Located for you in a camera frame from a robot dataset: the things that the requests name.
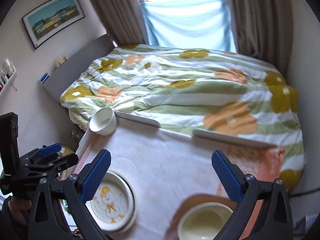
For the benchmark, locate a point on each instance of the white tray table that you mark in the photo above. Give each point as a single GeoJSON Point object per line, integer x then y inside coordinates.
{"type": "Point", "coordinates": [164, 168]}

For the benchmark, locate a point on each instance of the left brown curtain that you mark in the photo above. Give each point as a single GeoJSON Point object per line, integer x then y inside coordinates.
{"type": "Point", "coordinates": [123, 20]}

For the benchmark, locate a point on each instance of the grey headboard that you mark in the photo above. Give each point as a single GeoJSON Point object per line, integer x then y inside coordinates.
{"type": "Point", "coordinates": [69, 71]}

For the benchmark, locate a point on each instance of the brown curtain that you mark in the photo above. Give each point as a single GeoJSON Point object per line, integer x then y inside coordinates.
{"type": "Point", "coordinates": [263, 29]}
{"type": "Point", "coordinates": [123, 20]}

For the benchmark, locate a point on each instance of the white duck outline plate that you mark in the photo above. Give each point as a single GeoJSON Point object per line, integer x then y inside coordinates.
{"type": "Point", "coordinates": [113, 204]}

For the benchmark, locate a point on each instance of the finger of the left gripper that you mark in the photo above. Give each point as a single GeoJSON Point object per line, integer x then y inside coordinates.
{"type": "Point", "coordinates": [51, 165]}
{"type": "Point", "coordinates": [45, 151]}

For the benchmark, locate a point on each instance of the right brown curtain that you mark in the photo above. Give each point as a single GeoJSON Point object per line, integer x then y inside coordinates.
{"type": "Point", "coordinates": [263, 29]}

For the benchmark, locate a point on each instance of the floral green striped duvet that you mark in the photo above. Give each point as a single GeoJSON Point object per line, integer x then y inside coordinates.
{"type": "Point", "coordinates": [186, 89]}

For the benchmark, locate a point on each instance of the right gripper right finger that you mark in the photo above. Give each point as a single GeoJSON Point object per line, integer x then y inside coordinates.
{"type": "Point", "coordinates": [266, 202]}

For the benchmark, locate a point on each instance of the blue box on headboard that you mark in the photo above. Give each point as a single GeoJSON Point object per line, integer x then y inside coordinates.
{"type": "Point", "coordinates": [44, 77]}

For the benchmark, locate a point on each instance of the pink square bowl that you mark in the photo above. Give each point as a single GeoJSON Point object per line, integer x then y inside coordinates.
{"type": "Point", "coordinates": [189, 203]}

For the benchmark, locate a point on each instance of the small plush toy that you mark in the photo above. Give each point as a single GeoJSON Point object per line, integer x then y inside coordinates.
{"type": "Point", "coordinates": [60, 61]}

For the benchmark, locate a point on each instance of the white bowl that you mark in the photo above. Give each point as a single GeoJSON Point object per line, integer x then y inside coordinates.
{"type": "Point", "coordinates": [103, 122]}

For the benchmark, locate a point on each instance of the framed town picture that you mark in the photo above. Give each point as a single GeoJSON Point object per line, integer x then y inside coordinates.
{"type": "Point", "coordinates": [50, 18]}

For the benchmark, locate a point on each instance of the person's left hand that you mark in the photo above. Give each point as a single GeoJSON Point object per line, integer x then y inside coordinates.
{"type": "Point", "coordinates": [19, 209]}

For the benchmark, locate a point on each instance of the cream yellow bowl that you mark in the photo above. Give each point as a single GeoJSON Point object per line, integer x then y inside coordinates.
{"type": "Point", "coordinates": [203, 221]}

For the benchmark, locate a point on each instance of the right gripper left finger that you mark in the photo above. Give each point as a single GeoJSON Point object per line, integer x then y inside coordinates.
{"type": "Point", "coordinates": [47, 220]}

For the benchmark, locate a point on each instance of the white wall shelf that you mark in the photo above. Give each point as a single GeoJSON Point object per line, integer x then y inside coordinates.
{"type": "Point", "coordinates": [8, 76]}

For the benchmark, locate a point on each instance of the orange floral cloth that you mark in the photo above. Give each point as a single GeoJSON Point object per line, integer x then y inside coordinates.
{"type": "Point", "coordinates": [263, 164]}

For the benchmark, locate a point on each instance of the light blue window cloth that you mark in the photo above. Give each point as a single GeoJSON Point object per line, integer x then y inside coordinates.
{"type": "Point", "coordinates": [189, 24]}

